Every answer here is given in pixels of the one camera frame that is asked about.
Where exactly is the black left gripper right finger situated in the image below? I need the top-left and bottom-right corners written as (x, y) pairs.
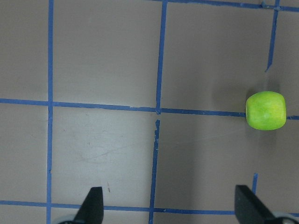
top-left (235, 185), bottom-right (276, 224)

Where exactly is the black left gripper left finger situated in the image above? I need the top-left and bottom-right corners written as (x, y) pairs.
top-left (72, 187), bottom-right (103, 224)

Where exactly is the green apple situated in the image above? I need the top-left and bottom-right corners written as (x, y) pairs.
top-left (245, 91), bottom-right (286, 131)

